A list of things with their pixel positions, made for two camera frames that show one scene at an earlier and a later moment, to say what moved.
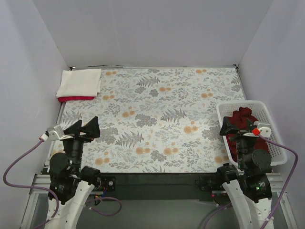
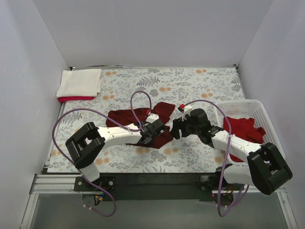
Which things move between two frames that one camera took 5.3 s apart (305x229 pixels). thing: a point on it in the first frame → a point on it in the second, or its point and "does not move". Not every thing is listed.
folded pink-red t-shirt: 71,98 does not move
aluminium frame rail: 39,180 does not move
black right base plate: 209,183 does not move
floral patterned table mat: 161,119 does not move
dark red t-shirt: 238,119 → 125,116
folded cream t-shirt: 79,83 does not move
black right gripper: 240,137 → 177,126
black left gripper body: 79,136 → 157,126
